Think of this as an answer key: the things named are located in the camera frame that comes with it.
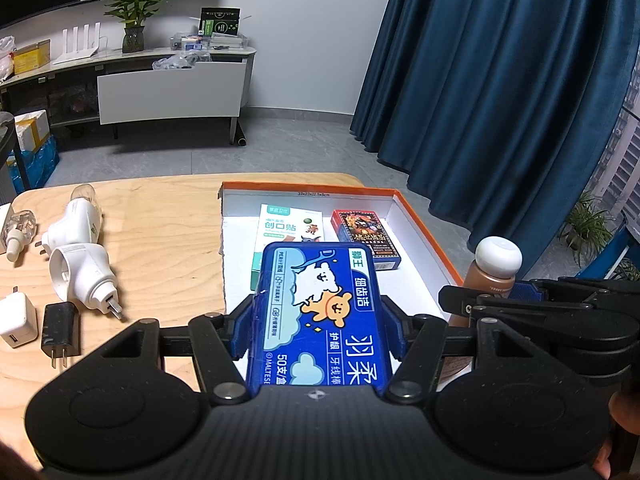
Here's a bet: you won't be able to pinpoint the green and black box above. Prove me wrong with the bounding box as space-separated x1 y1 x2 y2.
200 7 241 39

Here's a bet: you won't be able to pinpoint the clear plastic boxes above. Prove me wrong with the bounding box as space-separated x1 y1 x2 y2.
170 31 250 54

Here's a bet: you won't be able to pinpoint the clear bottle with white cap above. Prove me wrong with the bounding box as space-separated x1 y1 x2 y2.
0 208 39 262

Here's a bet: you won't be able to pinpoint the white plastic bag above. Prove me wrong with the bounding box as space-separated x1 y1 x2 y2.
0 36 16 86

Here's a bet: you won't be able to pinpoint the blue and red card box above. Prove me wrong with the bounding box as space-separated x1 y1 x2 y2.
330 208 403 272

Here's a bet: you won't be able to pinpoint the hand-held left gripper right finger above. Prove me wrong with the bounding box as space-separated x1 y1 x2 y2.
382 295 538 406

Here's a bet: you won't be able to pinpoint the white plug charger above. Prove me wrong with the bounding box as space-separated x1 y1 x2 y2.
0 287 39 350

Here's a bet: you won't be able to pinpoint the clear bag of small parts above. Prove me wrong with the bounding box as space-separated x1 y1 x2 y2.
152 51 201 71

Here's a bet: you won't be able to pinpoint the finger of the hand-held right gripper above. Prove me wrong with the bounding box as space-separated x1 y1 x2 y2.
512 276 640 307
438 285 505 322

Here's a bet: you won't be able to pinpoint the black plug charger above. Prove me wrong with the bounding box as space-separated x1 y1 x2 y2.
39 301 81 371

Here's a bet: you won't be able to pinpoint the white plug-in heater with bottle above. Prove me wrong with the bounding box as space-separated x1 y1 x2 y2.
34 184 105 256

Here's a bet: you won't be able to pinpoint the green plant in dark vase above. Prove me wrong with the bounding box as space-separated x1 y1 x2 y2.
102 0 172 55

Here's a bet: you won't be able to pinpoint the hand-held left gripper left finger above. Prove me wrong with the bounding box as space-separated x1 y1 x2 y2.
100 295 256 406

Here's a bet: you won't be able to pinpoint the brown bottle with white cap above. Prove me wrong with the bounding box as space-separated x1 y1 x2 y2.
440 236 523 392

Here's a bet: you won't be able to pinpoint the blue floss pick box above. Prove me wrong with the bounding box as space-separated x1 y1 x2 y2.
246 241 396 397

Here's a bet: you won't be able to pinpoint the green balcony plant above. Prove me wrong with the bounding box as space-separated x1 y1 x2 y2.
557 192 619 267

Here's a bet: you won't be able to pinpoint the white television console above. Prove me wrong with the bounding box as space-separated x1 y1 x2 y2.
0 45 258 147

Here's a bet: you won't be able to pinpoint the green bandage box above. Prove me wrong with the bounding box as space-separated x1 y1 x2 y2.
250 203 326 292

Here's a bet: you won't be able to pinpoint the white router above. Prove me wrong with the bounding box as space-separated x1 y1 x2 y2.
52 22 101 65

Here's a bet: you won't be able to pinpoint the person's right hand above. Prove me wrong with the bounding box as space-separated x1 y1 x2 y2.
595 389 640 480

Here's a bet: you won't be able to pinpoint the blue plastic package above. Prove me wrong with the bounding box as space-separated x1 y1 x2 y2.
7 135 61 194

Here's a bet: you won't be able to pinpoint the blue curtain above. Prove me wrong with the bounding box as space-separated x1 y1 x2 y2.
350 0 640 282

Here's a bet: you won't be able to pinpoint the white and yellow cardboard box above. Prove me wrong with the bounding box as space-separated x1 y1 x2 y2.
12 111 51 154

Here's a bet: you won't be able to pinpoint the orange and white cardboard box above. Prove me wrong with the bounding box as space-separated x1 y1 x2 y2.
218 181 466 322

